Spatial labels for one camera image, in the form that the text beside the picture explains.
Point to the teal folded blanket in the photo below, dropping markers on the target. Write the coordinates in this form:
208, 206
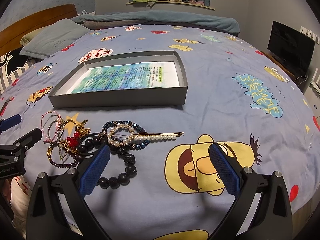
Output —
185, 19

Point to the wooden window shelf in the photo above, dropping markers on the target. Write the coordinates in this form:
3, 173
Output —
151, 4

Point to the pearl ring brooch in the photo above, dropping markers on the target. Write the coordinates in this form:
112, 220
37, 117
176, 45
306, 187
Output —
120, 135

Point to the pearl bar hair clip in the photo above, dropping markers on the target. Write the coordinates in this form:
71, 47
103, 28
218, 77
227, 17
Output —
158, 136

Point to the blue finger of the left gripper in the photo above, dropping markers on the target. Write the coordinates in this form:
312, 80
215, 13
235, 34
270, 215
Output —
10, 122

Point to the black monitor screen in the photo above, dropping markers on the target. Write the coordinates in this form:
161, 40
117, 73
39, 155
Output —
293, 49

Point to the grey blue pillow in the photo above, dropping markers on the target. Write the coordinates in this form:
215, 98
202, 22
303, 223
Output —
45, 41

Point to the printed paper sheet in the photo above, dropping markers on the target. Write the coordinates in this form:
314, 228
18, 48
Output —
127, 76

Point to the blue cartoon bed sheet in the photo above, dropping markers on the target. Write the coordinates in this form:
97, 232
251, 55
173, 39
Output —
236, 97

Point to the grey shallow cardboard box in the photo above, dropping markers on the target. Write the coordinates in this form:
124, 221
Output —
122, 98

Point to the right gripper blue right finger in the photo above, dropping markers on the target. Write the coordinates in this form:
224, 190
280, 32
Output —
273, 216

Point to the wooden headboard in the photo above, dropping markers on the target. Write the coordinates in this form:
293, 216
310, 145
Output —
11, 36

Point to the striped black white pillow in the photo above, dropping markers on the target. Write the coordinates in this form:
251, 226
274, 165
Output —
13, 65

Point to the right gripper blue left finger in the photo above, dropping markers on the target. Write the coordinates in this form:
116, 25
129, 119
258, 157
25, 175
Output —
46, 218

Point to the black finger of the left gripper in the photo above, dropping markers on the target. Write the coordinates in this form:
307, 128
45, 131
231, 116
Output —
27, 141

